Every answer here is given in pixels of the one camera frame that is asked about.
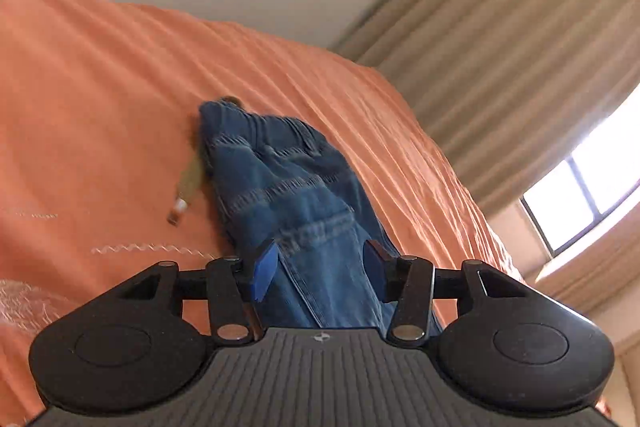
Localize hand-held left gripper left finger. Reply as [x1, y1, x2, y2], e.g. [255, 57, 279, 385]
[105, 241, 280, 347]

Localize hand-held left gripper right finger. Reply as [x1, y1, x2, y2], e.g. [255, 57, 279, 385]
[364, 239, 533, 348]

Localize blue denim pants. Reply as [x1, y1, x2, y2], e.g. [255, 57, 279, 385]
[167, 96, 443, 338]

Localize window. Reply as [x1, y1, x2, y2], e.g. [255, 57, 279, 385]
[520, 99, 640, 258]

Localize narrow beige curtain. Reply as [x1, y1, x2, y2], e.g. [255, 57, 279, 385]
[535, 227, 640, 353]

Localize orange bed sheet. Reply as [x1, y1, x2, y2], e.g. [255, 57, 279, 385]
[0, 0, 526, 427]

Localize wide beige curtain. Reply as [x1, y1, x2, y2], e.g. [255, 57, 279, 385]
[330, 0, 640, 215]

